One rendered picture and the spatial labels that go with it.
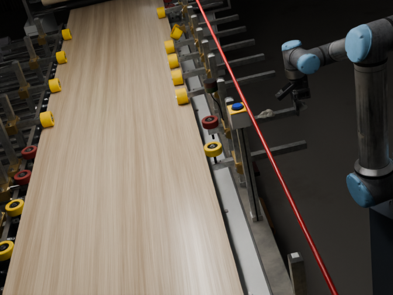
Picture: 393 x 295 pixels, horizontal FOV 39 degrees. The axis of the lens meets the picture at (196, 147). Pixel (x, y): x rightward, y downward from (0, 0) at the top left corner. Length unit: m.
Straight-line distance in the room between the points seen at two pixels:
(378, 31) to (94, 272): 1.26
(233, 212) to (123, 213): 0.56
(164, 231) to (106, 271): 0.25
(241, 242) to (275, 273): 0.32
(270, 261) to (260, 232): 0.17
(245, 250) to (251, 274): 0.14
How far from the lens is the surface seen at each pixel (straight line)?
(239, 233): 2.42
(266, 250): 2.20
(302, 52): 2.54
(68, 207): 2.37
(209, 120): 2.70
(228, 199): 2.62
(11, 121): 3.12
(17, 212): 2.50
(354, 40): 2.00
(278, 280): 2.09
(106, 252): 2.07
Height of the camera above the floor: 2.18
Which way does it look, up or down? 31 degrees down
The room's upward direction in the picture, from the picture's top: 13 degrees counter-clockwise
